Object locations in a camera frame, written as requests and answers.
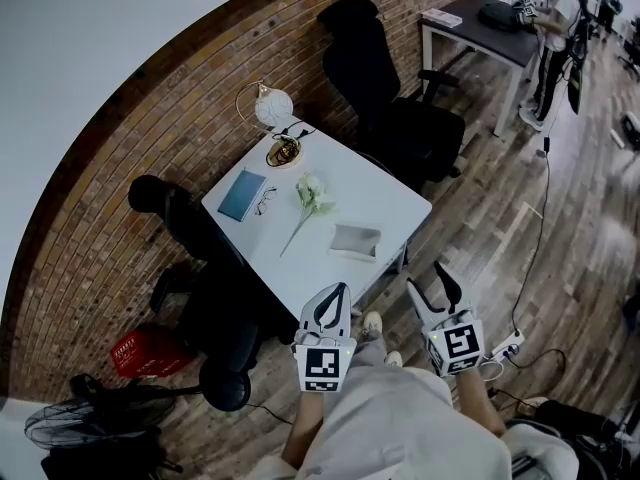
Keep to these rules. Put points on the thin-framed eyeglasses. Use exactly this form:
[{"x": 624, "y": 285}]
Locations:
[{"x": 265, "y": 202}]

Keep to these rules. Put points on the person's left forearm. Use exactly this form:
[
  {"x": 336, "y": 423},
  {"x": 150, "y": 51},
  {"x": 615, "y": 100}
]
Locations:
[{"x": 305, "y": 428}]

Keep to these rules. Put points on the black floor fan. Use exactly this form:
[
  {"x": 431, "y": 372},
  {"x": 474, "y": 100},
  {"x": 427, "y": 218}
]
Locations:
[{"x": 225, "y": 388}]

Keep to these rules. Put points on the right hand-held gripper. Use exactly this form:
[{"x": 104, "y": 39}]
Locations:
[{"x": 457, "y": 345}]

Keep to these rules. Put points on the white artificial flower bouquet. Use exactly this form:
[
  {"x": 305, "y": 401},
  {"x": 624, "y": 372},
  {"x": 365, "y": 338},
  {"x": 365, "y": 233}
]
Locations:
[{"x": 312, "y": 193}]

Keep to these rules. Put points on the person's light shirt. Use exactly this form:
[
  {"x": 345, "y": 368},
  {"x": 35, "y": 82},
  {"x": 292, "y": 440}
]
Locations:
[{"x": 410, "y": 428}]

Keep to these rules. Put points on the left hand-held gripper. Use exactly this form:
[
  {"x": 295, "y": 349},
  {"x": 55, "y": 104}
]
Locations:
[{"x": 325, "y": 363}]

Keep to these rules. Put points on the person's shoe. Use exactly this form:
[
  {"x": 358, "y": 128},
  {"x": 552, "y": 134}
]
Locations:
[
  {"x": 393, "y": 359},
  {"x": 371, "y": 324}
]

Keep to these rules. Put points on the white cloth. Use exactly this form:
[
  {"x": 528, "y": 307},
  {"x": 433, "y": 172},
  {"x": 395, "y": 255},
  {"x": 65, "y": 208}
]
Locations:
[{"x": 355, "y": 242}]

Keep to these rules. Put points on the person's right shoe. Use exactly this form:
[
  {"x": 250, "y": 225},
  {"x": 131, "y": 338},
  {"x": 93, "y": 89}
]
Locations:
[{"x": 393, "y": 359}]

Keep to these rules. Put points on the person's right forearm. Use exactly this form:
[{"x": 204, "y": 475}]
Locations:
[{"x": 480, "y": 403}]

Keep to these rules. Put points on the black bag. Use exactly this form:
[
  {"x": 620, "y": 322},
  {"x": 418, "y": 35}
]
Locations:
[{"x": 497, "y": 17}]

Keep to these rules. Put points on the black office chair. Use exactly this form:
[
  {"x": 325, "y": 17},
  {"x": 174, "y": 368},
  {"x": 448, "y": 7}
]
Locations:
[
  {"x": 215, "y": 288},
  {"x": 100, "y": 460},
  {"x": 365, "y": 68}
]

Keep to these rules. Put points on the white power strip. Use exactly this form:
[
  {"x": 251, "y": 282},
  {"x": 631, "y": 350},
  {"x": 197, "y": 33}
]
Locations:
[{"x": 509, "y": 343}]

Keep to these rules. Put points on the white flat box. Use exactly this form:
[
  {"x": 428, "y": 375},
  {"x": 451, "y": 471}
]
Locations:
[{"x": 441, "y": 18}]

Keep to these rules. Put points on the blue notebook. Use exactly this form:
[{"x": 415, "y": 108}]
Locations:
[{"x": 242, "y": 195}]

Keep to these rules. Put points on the person's left shoe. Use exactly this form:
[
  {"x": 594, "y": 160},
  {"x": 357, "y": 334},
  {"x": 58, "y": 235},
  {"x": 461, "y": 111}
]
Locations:
[{"x": 371, "y": 324}]

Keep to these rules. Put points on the gold lamp with white globe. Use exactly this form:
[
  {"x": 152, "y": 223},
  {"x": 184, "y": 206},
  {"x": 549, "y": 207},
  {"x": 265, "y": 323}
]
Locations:
[{"x": 272, "y": 108}]

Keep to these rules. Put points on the person's grey trousers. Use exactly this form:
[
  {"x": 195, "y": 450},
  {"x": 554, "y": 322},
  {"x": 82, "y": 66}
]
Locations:
[{"x": 367, "y": 353}]

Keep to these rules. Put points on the dark desk with white legs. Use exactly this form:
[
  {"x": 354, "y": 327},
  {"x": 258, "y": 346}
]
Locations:
[{"x": 500, "y": 43}]

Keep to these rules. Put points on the red plastic crate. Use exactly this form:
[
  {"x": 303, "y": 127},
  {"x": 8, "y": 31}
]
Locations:
[{"x": 145, "y": 355}]

